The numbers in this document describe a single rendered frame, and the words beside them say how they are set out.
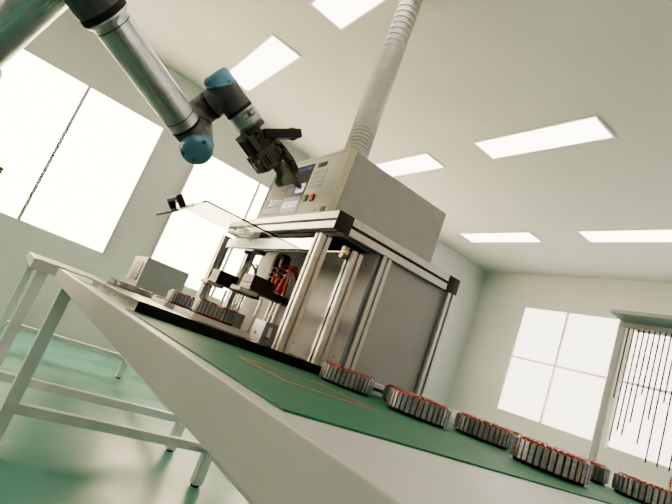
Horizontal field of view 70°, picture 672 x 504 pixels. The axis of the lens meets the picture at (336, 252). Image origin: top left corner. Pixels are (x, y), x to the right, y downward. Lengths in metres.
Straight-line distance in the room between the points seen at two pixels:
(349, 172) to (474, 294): 7.93
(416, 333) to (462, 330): 7.67
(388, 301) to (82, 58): 5.37
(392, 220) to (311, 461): 1.10
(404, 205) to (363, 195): 0.15
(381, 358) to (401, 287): 0.19
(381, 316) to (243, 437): 0.88
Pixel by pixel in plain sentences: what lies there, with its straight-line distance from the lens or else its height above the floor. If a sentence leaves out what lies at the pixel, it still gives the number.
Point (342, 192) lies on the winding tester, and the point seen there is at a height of 1.20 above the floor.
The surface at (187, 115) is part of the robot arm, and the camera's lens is 1.15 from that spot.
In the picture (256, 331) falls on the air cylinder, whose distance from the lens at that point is 1.25.
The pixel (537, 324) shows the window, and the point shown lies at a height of 2.45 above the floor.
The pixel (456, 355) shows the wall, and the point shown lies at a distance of 8.93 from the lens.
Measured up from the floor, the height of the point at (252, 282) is 0.90.
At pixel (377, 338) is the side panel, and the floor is 0.88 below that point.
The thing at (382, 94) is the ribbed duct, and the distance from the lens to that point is 3.20.
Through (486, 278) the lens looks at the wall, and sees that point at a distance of 9.28.
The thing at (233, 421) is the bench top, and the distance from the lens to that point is 0.37.
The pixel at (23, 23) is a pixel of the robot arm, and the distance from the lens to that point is 1.26.
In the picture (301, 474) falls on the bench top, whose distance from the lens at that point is 0.29.
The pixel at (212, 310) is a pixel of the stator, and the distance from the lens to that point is 1.15.
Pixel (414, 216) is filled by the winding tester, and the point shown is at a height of 1.25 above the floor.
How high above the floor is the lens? 0.79
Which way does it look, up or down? 12 degrees up
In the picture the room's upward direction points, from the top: 21 degrees clockwise
